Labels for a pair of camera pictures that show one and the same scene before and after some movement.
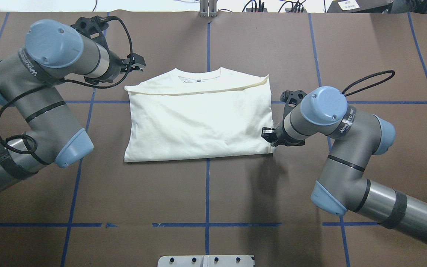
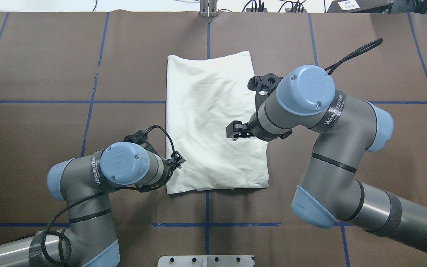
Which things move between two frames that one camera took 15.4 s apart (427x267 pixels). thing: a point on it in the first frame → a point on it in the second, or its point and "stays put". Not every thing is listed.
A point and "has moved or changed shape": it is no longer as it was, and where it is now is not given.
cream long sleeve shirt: x=194 y=113 has moved or changed shape
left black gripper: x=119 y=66 → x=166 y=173
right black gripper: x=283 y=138 → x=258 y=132
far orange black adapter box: x=249 y=10 stays put
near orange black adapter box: x=287 y=10 stays put
